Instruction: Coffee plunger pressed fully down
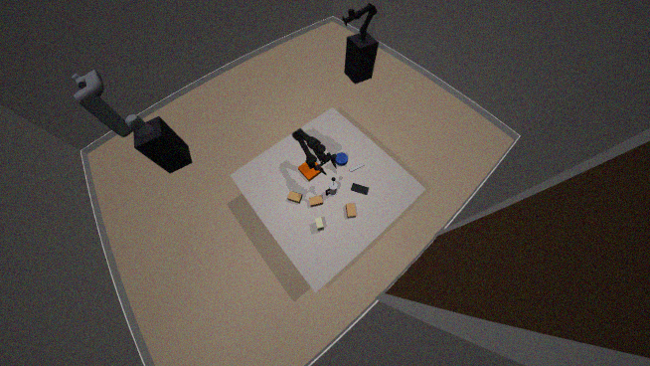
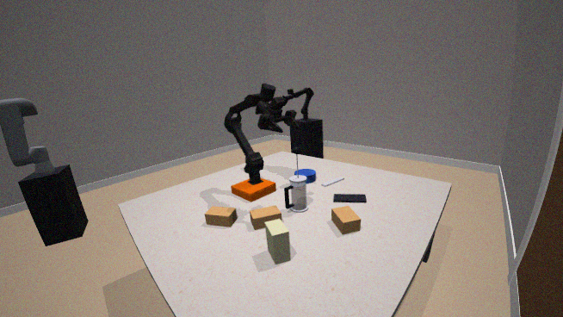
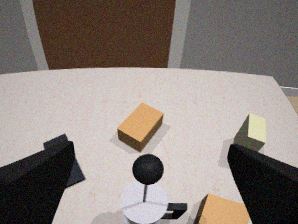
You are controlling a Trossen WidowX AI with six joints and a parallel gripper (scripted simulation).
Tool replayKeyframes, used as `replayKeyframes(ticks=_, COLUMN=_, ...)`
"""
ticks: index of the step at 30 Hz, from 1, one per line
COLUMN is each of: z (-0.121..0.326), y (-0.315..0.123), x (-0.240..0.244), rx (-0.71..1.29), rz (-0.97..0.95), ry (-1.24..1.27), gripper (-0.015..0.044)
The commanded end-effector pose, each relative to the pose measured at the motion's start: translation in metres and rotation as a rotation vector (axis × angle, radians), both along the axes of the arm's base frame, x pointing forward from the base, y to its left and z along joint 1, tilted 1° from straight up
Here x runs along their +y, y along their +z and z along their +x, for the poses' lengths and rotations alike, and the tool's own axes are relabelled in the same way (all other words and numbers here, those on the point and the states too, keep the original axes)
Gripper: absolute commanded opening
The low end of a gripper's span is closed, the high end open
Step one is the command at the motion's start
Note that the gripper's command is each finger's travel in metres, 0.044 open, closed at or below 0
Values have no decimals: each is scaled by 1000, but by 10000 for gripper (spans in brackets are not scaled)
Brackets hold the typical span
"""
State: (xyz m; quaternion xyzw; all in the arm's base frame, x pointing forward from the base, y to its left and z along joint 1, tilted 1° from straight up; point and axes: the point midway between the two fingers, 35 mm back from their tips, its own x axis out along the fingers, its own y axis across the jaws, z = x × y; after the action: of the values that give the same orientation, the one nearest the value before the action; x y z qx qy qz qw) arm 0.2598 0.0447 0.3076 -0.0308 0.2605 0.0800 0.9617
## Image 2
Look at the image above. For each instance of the white french press with black knob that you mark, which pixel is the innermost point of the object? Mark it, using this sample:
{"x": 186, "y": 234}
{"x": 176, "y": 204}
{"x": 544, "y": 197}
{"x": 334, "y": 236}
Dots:
{"x": 298, "y": 190}

